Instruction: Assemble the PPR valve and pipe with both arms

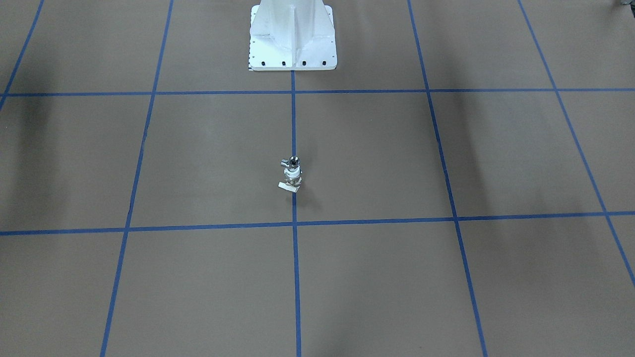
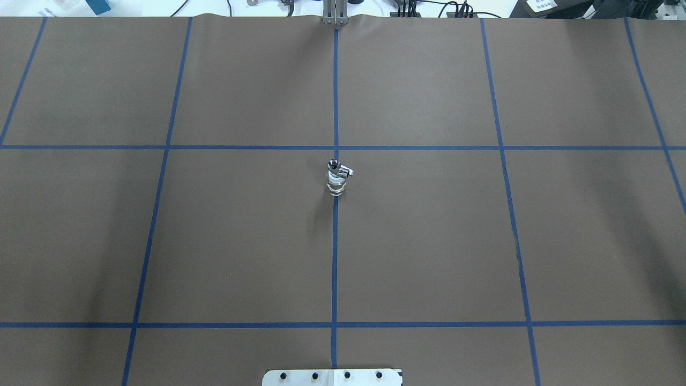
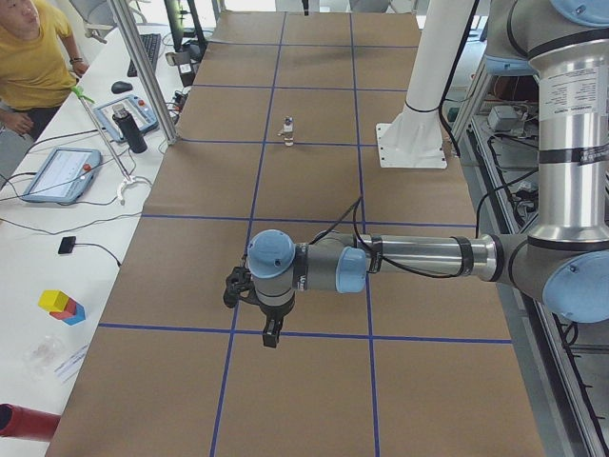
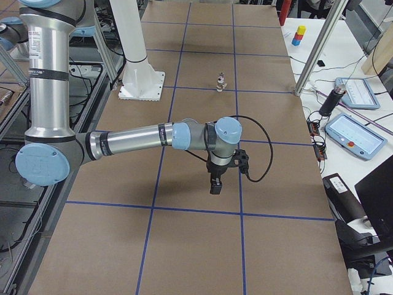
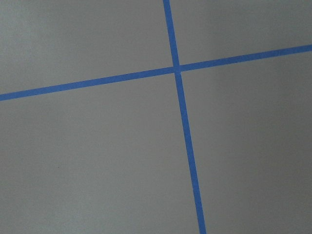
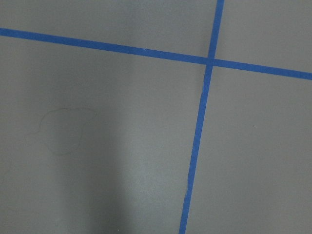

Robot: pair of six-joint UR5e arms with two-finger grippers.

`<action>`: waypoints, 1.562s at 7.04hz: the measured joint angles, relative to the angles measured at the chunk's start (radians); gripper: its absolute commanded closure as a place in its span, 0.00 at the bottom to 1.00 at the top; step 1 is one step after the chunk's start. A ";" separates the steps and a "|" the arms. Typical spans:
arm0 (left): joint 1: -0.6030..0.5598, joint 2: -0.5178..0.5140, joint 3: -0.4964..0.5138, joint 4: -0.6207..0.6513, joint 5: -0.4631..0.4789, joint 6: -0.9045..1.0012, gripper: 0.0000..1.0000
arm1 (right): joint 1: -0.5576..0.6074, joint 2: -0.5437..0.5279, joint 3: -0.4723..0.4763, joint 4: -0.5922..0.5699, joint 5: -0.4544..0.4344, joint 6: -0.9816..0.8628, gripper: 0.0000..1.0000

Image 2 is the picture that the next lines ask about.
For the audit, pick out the white pedestal column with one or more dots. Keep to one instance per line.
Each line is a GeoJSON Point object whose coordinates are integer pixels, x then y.
{"type": "Point", "coordinates": [358, 376]}

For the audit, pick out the aluminium frame post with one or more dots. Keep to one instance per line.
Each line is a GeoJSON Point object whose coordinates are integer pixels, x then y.
{"type": "Point", "coordinates": [335, 12]}

